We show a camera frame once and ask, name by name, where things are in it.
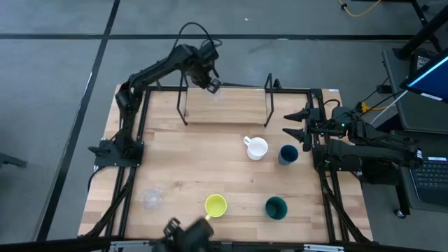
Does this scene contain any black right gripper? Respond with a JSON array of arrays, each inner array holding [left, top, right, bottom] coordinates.
[[281, 106, 333, 152]]

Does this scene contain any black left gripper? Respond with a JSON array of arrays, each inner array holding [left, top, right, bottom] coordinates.
[[187, 41, 222, 94]]

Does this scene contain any clear glass cup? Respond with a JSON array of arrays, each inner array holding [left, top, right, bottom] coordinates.
[[141, 188, 165, 210], [208, 87, 225, 103]]

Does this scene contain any dark blue cup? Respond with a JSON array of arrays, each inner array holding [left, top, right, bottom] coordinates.
[[277, 144, 300, 166]]

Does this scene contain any white mug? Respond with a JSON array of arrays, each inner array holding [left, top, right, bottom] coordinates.
[[243, 135, 270, 162]]

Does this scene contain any dark green cup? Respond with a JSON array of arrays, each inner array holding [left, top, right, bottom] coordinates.
[[265, 196, 288, 221]]

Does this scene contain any yellow mug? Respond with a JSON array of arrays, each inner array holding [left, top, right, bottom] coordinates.
[[204, 194, 228, 221]]

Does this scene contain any grey side desk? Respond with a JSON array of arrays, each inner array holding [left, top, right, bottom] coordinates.
[[381, 47, 448, 220]]

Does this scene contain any black power adapter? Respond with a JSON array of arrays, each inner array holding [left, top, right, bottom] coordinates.
[[409, 48, 437, 76]]

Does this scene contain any computer monitor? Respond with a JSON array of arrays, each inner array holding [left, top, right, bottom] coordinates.
[[399, 48, 448, 104]]

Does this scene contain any black laptop keyboard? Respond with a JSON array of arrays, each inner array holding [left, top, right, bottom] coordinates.
[[409, 155, 448, 207]]

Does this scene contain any blurry black device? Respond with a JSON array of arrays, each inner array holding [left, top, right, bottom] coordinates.
[[163, 216, 215, 248]]

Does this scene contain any black slanted stand pole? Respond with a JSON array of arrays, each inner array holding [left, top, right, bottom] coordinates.
[[395, 3, 448, 60]]

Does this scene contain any black floor stand foot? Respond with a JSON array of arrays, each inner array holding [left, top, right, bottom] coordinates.
[[0, 152, 28, 169]]

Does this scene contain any black rig crossbar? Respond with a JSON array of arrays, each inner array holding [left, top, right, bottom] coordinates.
[[0, 236, 448, 252]]

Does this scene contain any wooden shelf with black frame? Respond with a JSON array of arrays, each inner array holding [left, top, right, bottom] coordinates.
[[176, 72, 283, 127]]

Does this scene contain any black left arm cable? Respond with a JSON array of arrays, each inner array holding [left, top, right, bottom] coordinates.
[[177, 22, 223, 48]]

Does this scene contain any yellow cable plug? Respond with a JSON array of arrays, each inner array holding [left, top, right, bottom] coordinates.
[[358, 101, 386, 113]]

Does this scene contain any black metal table frame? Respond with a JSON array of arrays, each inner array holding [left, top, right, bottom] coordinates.
[[78, 85, 374, 244]]

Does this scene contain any white cable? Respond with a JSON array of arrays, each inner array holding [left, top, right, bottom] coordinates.
[[370, 90, 409, 125]]

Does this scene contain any yellow floor cable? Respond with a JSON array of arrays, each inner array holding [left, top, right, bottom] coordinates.
[[336, 0, 382, 18]]

